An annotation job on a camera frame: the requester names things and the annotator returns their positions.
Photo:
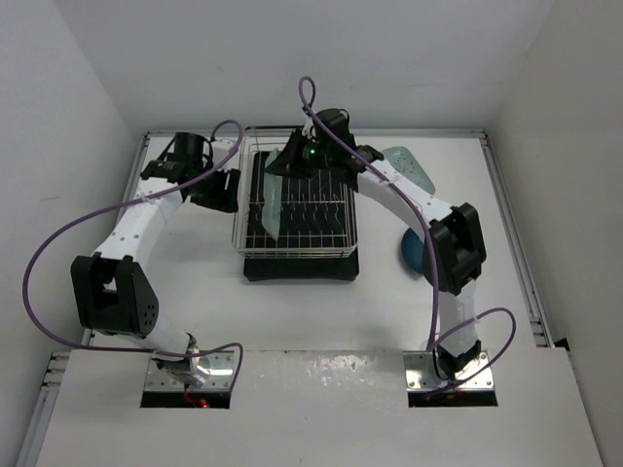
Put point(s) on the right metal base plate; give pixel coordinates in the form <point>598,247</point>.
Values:
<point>423,373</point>

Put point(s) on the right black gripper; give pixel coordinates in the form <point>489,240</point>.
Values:
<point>288,162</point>

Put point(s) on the metal wire dish rack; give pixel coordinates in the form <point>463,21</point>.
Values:
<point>317,214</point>

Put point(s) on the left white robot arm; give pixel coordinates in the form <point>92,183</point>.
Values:
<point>112,291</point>

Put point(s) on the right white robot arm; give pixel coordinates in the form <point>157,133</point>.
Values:
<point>454,249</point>

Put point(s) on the light green rectangular plate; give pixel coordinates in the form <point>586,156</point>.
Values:
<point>272,192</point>

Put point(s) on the black drip tray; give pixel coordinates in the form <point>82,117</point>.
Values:
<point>346,269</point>

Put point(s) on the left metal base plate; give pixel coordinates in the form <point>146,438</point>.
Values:
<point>211,373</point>

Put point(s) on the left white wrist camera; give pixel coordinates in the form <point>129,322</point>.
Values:
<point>221,147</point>

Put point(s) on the light green plate with berries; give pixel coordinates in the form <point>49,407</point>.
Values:
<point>405,162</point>

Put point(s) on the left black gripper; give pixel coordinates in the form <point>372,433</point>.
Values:
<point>226,200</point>

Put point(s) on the dark blue leaf plate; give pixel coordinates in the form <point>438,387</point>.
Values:
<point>412,252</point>

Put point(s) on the metal base plate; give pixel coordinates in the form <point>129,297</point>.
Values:
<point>211,373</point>
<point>423,373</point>

